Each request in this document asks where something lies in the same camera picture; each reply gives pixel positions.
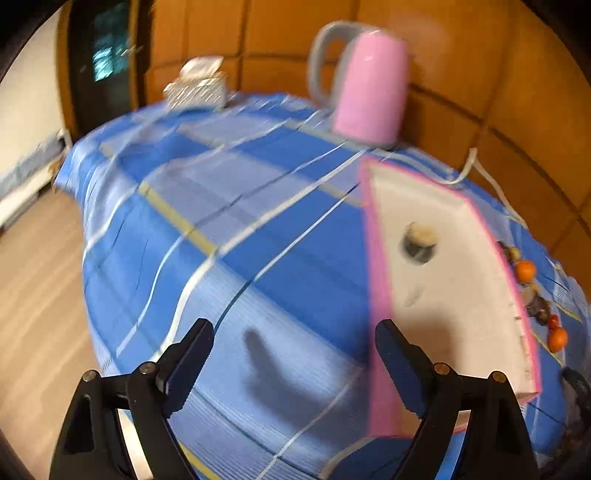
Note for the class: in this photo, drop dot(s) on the orange tangerine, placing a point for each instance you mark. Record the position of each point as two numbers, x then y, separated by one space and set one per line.
557 338
525 271

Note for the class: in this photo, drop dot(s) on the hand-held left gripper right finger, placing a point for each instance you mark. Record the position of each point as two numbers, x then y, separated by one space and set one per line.
408 390

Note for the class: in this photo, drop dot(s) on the silver tissue box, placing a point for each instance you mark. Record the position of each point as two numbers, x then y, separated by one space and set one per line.
196 87

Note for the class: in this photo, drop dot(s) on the dark fruit with brown top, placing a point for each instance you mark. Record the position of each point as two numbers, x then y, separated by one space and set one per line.
538 305

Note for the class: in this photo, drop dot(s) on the white low cabinet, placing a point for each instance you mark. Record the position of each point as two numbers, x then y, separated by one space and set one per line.
27 180

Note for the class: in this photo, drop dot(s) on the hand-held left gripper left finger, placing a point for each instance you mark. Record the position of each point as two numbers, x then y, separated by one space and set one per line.
180 383

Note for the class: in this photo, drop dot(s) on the small red fruit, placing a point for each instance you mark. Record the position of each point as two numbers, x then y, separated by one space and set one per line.
552 321

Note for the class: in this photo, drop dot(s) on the white tray with pink rim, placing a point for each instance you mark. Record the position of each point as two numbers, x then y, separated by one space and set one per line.
443 295

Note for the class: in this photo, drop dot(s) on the pink electric kettle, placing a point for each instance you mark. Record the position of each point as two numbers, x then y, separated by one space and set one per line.
369 83

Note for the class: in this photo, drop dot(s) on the small brown fruit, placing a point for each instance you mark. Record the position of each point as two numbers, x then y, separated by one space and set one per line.
512 253

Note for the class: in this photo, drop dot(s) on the dark glass door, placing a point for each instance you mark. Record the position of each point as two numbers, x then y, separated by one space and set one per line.
111 64

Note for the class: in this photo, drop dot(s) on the blue plaid tablecloth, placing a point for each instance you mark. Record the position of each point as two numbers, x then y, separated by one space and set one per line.
258 221

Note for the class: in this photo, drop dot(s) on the pale brown fruit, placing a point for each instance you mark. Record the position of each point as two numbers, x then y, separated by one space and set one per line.
531 290

